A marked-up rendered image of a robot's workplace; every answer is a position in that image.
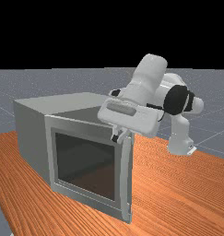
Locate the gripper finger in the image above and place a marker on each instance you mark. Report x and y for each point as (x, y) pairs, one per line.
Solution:
(115, 137)
(124, 132)

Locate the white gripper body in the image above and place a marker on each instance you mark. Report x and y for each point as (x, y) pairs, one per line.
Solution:
(132, 116)

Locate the grey microwave door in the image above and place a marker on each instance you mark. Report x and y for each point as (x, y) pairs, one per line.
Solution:
(85, 159)

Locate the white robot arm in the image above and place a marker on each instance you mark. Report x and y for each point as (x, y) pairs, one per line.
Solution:
(148, 80)

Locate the grey microwave oven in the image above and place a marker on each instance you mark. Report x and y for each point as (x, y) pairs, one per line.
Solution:
(32, 135)

